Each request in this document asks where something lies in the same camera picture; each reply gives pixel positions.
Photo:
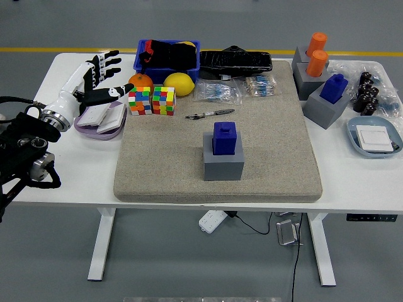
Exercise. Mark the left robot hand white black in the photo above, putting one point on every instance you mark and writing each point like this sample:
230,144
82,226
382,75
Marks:
74,86

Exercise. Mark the blue square seal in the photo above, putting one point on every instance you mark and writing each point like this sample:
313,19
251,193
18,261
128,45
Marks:
224,141
333,89

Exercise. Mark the grey seal holder block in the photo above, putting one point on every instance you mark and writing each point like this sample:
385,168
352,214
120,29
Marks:
223,168
307,87
299,58
324,114

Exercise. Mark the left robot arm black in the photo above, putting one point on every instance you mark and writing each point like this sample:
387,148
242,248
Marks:
25,126

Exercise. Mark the orange cylinder seal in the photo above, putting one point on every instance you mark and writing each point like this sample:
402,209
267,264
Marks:
317,42
316,64

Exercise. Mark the purple tray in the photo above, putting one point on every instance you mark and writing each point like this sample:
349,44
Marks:
107,136

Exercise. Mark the multicoloured puzzle cube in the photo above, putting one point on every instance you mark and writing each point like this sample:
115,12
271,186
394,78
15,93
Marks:
140,100
163,100

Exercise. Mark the orange fruit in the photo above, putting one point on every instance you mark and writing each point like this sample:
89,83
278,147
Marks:
141,81

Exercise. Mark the blue plastic bin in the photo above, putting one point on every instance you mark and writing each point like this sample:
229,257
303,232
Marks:
159,75

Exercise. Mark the yellow lemon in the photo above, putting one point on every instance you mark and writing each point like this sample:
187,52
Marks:
178,84

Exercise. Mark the black cloth bag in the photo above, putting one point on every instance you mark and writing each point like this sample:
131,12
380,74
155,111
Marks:
176,56

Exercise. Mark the yellow object in bin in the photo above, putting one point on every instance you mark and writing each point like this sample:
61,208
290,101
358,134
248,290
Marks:
188,43

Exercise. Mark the clear bag blue resistors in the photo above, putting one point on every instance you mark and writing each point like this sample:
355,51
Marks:
217,92

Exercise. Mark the white table leg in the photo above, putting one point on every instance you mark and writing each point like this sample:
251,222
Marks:
100,245
321,251

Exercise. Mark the black wrapped keyboard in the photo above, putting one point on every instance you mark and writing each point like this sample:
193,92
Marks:
236,63

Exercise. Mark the clear bag beige resistors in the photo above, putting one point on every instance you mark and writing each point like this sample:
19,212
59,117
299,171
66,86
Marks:
259,85

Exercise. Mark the white power strip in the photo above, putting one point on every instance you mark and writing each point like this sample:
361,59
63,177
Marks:
211,221

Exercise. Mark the beige table mat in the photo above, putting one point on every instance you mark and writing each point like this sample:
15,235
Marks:
267,157

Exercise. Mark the clear plastic bag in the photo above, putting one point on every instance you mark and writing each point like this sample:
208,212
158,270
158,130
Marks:
346,67

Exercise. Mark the black capacitor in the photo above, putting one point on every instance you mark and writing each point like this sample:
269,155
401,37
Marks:
370,107
366,77
368,84
359,103
373,92

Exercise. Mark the blue-grey tray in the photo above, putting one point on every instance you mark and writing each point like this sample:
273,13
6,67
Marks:
378,120

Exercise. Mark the blue components in bag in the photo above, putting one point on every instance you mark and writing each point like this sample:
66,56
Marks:
390,106

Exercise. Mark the small black connector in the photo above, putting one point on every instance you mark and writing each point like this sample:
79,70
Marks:
393,145

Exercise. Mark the black table control panel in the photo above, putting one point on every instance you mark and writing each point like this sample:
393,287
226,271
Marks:
371,218

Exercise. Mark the white switch panel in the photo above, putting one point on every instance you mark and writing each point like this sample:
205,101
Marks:
374,138
110,122
91,118

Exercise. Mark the metal bracket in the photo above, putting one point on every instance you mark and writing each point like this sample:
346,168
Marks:
286,232

